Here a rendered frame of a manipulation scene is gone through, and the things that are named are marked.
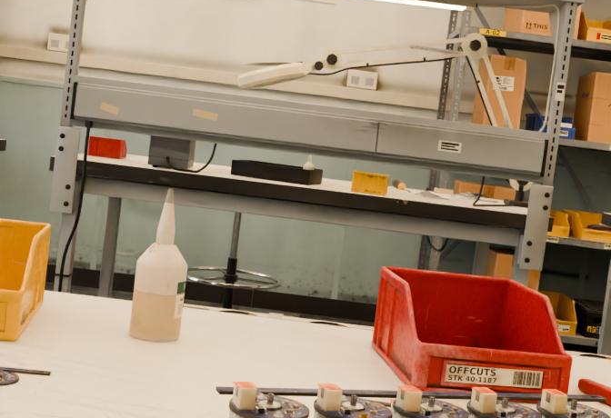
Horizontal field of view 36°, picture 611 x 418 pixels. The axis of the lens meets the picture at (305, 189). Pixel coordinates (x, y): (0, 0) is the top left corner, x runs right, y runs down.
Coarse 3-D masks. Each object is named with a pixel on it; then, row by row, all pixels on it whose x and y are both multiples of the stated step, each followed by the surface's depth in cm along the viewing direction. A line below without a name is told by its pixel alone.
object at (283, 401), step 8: (232, 400) 29; (256, 400) 29; (264, 400) 30; (280, 400) 30; (288, 400) 30; (232, 408) 28; (256, 408) 28; (264, 408) 28; (288, 408) 29; (296, 408) 29; (304, 408) 29; (248, 416) 28; (256, 416) 28; (264, 416) 28; (272, 416) 28; (288, 416) 28; (296, 416) 28; (304, 416) 28
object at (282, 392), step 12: (360, 396) 32; (372, 396) 32; (384, 396) 32; (396, 396) 32; (444, 396) 33; (456, 396) 33; (468, 396) 33; (504, 396) 34; (516, 396) 34; (528, 396) 34; (540, 396) 34; (576, 396) 35; (588, 396) 35; (600, 396) 35
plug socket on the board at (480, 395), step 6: (474, 390) 32; (480, 390) 31; (486, 390) 32; (474, 396) 32; (480, 396) 31; (486, 396) 31; (492, 396) 31; (474, 402) 32; (480, 402) 31; (486, 402) 31; (492, 402) 31; (480, 408) 31; (486, 408) 31; (492, 408) 31
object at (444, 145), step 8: (560, 88) 257; (560, 96) 257; (104, 104) 254; (112, 112) 254; (200, 112) 254; (208, 112) 254; (440, 144) 254; (448, 144) 254; (456, 144) 254; (456, 152) 254
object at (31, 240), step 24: (0, 240) 68; (24, 240) 68; (48, 240) 68; (0, 264) 68; (24, 264) 68; (0, 288) 68; (24, 288) 58; (0, 312) 57; (24, 312) 60; (0, 336) 57
